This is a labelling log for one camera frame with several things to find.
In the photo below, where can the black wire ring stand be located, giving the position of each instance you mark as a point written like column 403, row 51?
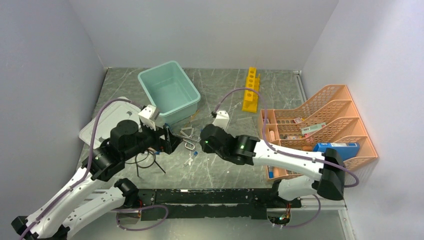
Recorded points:
column 146, row 160

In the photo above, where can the yellow test tube rack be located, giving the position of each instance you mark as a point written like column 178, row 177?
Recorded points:
column 250, row 98

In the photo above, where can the blue binder folder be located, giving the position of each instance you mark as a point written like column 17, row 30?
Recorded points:
column 345, row 150

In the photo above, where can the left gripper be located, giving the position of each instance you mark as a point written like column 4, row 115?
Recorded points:
column 166, row 145

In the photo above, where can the orange mesh file organizer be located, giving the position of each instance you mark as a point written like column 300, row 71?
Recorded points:
column 329, row 116

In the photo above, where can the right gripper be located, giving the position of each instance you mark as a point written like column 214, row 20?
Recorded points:
column 206, row 148

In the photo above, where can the white plastic bin lid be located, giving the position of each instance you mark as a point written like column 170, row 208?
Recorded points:
column 111, row 116

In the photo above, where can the mint green plastic bin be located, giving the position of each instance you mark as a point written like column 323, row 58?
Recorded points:
column 171, row 91

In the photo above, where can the amber rubber tubing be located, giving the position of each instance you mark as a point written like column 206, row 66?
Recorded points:
column 193, row 116

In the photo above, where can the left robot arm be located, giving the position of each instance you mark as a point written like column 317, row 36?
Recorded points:
column 62, row 215

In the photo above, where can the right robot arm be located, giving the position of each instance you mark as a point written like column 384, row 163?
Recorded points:
column 321, row 173

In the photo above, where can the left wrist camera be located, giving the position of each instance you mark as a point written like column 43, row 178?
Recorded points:
column 148, row 116

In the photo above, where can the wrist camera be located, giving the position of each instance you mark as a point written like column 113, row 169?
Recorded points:
column 148, row 116
column 222, row 119

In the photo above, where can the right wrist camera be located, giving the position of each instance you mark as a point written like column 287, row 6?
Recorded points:
column 222, row 119

